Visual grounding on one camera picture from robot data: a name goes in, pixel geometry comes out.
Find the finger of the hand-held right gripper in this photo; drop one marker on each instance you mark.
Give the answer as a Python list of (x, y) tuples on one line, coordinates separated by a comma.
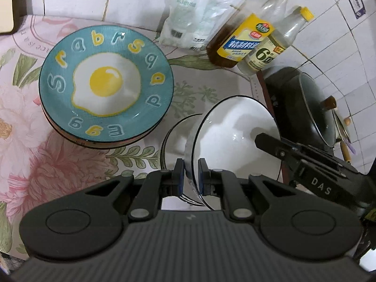
[(273, 145)]

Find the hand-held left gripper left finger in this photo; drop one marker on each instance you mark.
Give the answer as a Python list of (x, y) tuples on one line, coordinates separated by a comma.
[(179, 179)]

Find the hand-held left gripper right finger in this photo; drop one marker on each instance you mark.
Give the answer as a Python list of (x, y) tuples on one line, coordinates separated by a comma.
[(202, 180)]

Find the white bowl dark rim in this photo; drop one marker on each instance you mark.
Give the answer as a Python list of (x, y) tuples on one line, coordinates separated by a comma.
[(229, 129), (176, 141)]

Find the pink bear print plate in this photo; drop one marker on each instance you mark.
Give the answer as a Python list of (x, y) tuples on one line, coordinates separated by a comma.
[(117, 143)]

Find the blue fried egg plate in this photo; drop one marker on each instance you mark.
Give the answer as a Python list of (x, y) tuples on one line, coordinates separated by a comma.
[(105, 82)]

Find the glass wok lid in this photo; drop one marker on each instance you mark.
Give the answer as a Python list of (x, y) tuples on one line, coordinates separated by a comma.
[(320, 123)]

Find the dark wok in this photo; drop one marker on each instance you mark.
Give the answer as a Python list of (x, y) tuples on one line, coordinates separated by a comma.
[(288, 79)]

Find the vinegar bottle yellow cap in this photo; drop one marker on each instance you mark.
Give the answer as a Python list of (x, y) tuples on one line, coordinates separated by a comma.
[(264, 55)]

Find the oil bottle gold cap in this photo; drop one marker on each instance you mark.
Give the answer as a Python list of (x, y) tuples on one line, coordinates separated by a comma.
[(235, 44)]

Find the white plastic packet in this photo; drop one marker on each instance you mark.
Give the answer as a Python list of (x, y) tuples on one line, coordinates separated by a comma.
[(214, 14), (179, 11)]

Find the floral tablecloth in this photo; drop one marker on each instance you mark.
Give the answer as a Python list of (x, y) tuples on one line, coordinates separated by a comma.
[(35, 167)]

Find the cream cutting board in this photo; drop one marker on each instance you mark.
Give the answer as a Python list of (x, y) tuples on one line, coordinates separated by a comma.
[(6, 6)]

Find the purple white wall sticker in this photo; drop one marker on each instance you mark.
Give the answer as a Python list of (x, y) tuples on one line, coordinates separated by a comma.
[(357, 4)]

